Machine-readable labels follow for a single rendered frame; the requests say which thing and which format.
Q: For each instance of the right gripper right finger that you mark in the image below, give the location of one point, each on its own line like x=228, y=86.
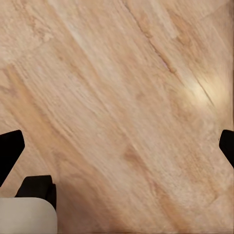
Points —
x=226, y=144

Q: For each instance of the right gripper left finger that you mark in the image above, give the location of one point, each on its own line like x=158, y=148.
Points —
x=11, y=147

